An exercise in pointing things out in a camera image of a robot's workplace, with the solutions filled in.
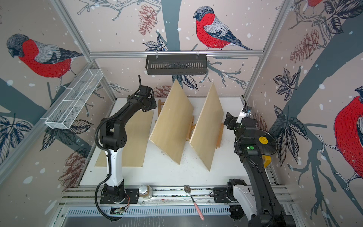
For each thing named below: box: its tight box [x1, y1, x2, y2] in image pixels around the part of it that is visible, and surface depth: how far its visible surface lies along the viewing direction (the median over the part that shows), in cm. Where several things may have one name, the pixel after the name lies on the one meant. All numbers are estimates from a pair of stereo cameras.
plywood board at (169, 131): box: [148, 79, 194, 165], surface depth 81 cm
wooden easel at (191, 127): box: [185, 116, 197, 141], surface depth 98 cm
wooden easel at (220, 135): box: [215, 122, 225, 149], surface depth 92 cm
